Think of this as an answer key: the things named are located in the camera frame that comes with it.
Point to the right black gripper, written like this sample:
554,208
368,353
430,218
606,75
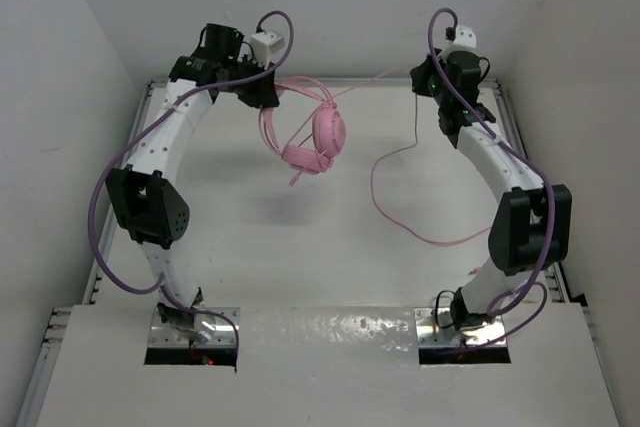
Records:
422,74

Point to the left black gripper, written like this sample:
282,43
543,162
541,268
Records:
263,94

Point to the pink headphones with cable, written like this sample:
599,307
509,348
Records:
314,146

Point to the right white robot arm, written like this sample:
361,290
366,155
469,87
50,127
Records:
530,230

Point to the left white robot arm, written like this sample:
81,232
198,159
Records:
143,193

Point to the white front cover board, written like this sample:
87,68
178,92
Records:
324,367

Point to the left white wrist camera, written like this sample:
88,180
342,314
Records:
265,44

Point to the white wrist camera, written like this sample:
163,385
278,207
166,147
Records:
265,44
460,38

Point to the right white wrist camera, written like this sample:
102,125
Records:
460,38

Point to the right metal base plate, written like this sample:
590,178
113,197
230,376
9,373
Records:
434,331

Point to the metal base plate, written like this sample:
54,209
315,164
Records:
434,331
205,331

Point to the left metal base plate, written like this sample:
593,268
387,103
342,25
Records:
205,331

